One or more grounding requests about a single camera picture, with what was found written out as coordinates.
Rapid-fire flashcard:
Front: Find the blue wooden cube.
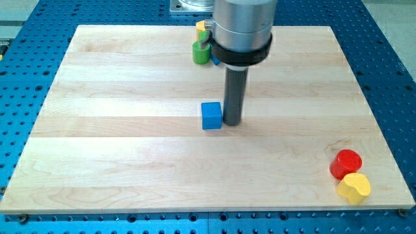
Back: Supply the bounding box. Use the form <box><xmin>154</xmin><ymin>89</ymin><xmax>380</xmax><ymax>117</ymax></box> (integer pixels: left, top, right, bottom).
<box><xmin>201</xmin><ymin>102</ymin><xmax>222</xmax><ymax>130</ymax></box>

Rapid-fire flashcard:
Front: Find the silver robot arm cylinder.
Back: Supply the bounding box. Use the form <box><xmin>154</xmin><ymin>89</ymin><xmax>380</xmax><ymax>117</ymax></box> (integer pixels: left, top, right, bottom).
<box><xmin>213</xmin><ymin>0</ymin><xmax>278</xmax><ymax>53</ymax></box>

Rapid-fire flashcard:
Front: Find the blue wooden triangle block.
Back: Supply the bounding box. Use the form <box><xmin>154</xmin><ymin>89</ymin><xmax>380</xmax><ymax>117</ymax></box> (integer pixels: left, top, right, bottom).
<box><xmin>210</xmin><ymin>53</ymin><xmax>221</xmax><ymax>66</ymax></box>

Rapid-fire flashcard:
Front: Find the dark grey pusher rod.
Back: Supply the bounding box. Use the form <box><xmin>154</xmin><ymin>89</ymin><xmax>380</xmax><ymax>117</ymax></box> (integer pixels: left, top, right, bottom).
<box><xmin>223</xmin><ymin>66</ymin><xmax>248</xmax><ymax>126</ymax></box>

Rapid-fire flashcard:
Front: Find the green wooden cylinder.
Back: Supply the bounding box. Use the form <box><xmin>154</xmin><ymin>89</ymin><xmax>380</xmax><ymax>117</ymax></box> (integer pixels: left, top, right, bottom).
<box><xmin>192</xmin><ymin>41</ymin><xmax>211</xmax><ymax>65</ymax></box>

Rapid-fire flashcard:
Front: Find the green wooden block behind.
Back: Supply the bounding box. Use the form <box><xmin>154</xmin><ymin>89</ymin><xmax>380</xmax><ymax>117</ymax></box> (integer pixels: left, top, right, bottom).
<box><xmin>197</xmin><ymin>31</ymin><xmax>211</xmax><ymax>41</ymax></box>

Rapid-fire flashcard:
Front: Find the light wooden board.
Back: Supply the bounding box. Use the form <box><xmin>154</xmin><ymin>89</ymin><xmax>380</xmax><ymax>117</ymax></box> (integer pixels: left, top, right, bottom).
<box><xmin>1</xmin><ymin>25</ymin><xmax>415</xmax><ymax>214</ymax></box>

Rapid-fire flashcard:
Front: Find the red wooden cylinder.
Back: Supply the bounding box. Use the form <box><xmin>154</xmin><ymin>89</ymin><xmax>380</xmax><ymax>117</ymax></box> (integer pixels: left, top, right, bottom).
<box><xmin>330</xmin><ymin>149</ymin><xmax>362</xmax><ymax>180</ymax></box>

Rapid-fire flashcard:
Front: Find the yellow wooden heart block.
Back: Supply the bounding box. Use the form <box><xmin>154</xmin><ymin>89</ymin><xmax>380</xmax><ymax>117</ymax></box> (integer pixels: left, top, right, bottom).
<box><xmin>336</xmin><ymin>173</ymin><xmax>371</xmax><ymax>205</ymax></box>

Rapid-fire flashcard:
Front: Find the black ring clamp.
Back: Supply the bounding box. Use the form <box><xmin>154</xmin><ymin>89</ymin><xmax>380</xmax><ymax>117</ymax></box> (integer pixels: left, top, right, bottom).
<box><xmin>209</xmin><ymin>33</ymin><xmax>273</xmax><ymax>66</ymax></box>

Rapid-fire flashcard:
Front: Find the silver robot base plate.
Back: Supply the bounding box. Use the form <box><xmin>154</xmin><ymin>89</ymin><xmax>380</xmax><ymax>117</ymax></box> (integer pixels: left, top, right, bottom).
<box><xmin>169</xmin><ymin>0</ymin><xmax>214</xmax><ymax>13</ymax></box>

